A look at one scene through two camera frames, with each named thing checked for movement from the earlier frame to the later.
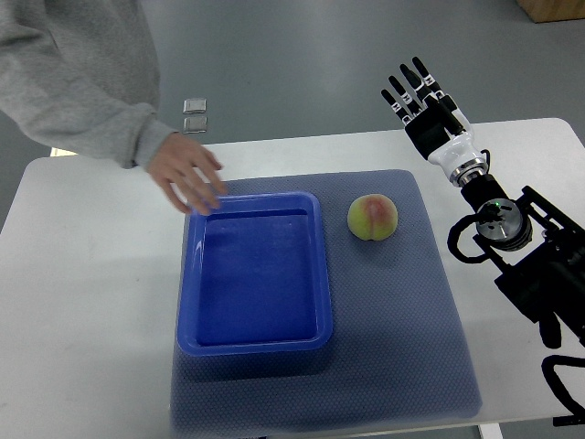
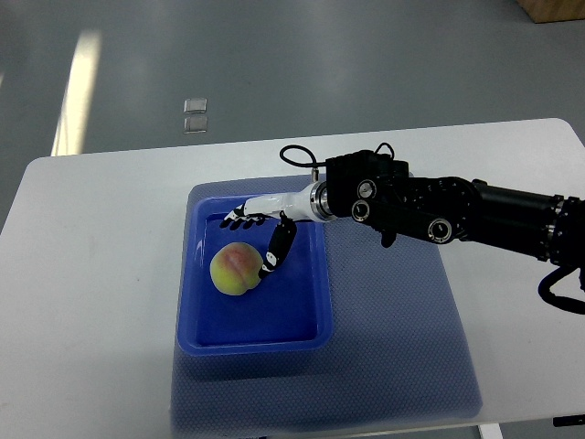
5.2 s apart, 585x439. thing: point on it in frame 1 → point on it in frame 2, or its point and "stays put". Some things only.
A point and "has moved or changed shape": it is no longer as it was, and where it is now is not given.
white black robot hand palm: x=456 y=154 → x=310 y=205
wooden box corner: x=541 y=11 stays put
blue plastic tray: x=254 y=277 stays put
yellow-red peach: x=372 y=217 has moved or changed shape
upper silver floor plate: x=196 y=105 stays put
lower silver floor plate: x=195 y=125 stays put
